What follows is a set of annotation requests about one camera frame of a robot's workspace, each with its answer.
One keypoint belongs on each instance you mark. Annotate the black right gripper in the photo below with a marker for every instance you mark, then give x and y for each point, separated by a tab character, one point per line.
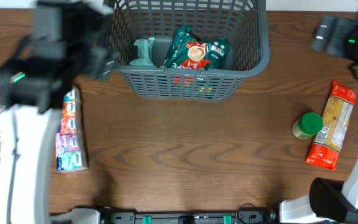
334	37

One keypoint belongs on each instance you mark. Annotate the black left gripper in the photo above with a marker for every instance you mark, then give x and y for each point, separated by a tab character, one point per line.
101	62

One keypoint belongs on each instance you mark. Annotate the mint green wipes packet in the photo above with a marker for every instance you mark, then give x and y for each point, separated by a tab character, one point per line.
143	52

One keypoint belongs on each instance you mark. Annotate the green coffee mix bag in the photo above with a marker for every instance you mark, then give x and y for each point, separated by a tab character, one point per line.
187	52

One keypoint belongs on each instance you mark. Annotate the Kleenex tissue multipack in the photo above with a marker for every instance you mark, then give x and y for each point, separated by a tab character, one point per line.
69	142

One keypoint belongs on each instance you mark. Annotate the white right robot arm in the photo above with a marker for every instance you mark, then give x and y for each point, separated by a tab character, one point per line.
329	201

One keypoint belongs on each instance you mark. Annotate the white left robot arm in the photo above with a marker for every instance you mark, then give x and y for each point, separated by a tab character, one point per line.
33	83

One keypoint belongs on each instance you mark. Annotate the orange pasta packet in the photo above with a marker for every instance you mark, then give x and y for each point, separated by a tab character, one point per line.
327	144

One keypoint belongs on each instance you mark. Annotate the green lid jar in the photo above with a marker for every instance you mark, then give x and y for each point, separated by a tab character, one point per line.
307	126

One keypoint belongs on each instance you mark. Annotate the grey plastic basket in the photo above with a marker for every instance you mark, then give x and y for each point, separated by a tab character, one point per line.
242	23

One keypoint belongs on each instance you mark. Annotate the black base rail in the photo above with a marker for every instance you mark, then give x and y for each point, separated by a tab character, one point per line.
246	213

